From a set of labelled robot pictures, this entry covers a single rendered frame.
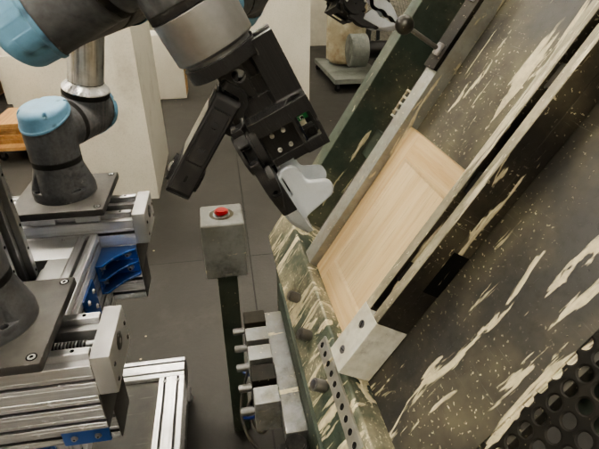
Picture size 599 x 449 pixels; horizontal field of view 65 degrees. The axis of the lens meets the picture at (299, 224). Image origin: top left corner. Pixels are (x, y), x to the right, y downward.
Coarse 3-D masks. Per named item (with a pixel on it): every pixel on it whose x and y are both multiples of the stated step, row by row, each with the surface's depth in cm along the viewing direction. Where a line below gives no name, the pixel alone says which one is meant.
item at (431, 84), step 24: (504, 0) 94; (480, 24) 95; (456, 48) 97; (432, 72) 100; (408, 96) 105; (432, 96) 101; (408, 120) 103; (384, 144) 106; (360, 168) 112; (360, 192) 110; (336, 216) 114
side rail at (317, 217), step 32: (416, 0) 116; (448, 0) 115; (384, 64) 120; (416, 64) 122; (384, 96) 124; (352, 128) 127; (384, 128) 129; (320, 160) 132; (352, 160) 132; (320, 224) 141
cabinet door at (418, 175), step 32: (416, 160) 97; (448, 160) 88; (384, 192) 103; (416, 192) 93; (352, 224) 110; (384, 224) 99; (416, 224) 90; (352, 256) 105; (384, 256) 95; (352, 288) 101
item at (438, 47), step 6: (402, 18) 92; (408, 18) 92; (396, 24) 93; (402, 24) 92; (408, 24) 92; (402, 30) 93; (408, 30) 93; (414, 30) 94; (420, 36) 95; (426, 42) 96; (432, 42) 97; (438, 48) 98; (438, 54) 98
